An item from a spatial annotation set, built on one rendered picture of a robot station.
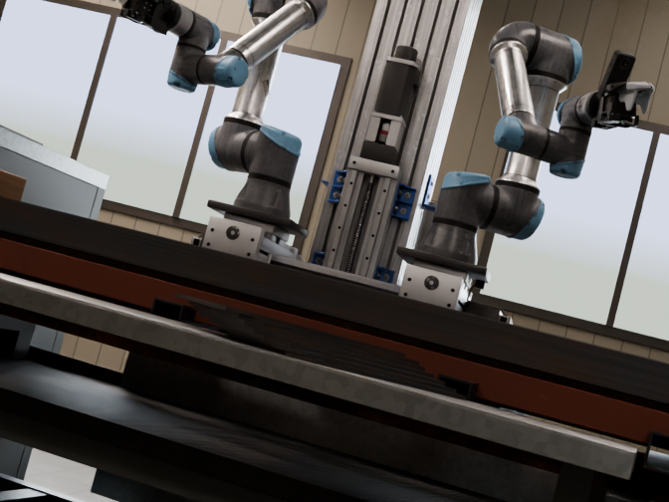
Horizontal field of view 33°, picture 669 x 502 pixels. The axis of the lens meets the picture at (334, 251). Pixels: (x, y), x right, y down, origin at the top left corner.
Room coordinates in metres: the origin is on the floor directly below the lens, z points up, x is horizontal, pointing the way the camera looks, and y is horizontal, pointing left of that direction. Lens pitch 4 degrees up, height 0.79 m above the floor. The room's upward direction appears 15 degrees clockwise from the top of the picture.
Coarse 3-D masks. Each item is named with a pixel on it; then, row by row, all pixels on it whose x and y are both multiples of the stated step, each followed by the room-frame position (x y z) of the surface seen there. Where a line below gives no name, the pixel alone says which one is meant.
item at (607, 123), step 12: (600, 96) 2.41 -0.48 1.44; (612, 96) 2.37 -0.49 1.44; (588, 108) 2.46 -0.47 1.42; (600, 108) 2.40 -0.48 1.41; (612, 108) 2.36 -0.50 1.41; (624, 108) 2.37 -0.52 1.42; (600, 120) 2.40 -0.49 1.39; (612, 120) 2.36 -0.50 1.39; (624, 120) 2.37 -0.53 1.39; (636, 120) 2.38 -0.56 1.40
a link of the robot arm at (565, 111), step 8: (576, 96) 2.58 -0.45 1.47; (560, 104) 2.61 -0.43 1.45; (568, 104) 2.55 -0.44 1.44; (576, 104) 2.51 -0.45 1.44; (560, 112) 2.59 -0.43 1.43; (568, 112) 2.55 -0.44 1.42; (576, 112) 2.51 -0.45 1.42; (560, 120) 2.59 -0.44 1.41; (568, 120) 2.55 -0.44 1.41; (576, 120) 2.53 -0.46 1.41; (584, 128) 2.54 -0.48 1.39; (592, 128) 2.56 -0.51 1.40
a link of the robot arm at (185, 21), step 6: (180, 6) 2.67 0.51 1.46; (180, 12) 2.67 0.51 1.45; (186, 12) 2.68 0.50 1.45; (180, 18) 2.67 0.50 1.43; (186, 18) 2.68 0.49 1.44; (192, 18) 2.70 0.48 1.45; (180, 24) 2.67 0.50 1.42; (186, 24) 2.68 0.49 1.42; (168, 30) 2.69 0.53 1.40; (174, 30) 2.68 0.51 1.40; (180, 30) 2.69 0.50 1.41; (186, 30) 2.70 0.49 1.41
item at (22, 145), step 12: (0, 132) 2.53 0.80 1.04; (12, 132) 2.57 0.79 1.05; (0, 144) 2.54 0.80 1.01; (12, 144) 2.59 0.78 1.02; (24, 144) 2.63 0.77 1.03; (36, 144) 2.68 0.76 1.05; (36, 156) 2.69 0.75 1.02; (48, 156) 2.74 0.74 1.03; (60, 156) 2.79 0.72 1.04; (60, 168) 2.80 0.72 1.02; (72, 168) 2.85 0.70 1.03; (84, 168) 2.91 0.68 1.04; (84, 180) 2.92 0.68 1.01; (96, 180) 2.98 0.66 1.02; (108, 180) 3.04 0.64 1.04
